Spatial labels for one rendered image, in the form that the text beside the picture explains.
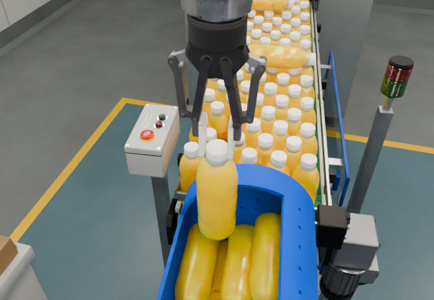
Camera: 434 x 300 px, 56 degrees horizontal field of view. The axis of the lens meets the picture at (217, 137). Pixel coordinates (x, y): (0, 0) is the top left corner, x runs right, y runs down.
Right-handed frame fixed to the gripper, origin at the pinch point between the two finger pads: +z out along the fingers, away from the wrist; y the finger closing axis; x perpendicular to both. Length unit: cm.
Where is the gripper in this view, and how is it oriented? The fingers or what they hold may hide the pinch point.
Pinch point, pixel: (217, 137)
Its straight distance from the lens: 62.8
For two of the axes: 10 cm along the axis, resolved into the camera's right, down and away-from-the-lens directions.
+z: 0.0, 7.7, 6.4
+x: 1.6, -6.3, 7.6
